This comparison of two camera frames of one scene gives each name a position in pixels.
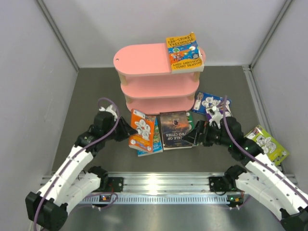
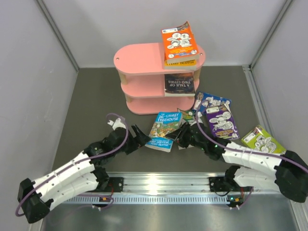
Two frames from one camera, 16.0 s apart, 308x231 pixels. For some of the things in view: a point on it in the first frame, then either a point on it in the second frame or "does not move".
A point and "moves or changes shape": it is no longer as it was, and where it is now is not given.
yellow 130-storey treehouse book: [184, 54] moves or changes shape
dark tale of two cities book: [174, 126] to [179, 84]
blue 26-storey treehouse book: [157, 141] moves or changes shape
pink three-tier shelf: [147, 82] does not move
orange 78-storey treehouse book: [144, 140] to [179, 44]
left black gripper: [126, 130] to [140, 139]
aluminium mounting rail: [164, 187] does not move
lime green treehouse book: [271, 148] does not move
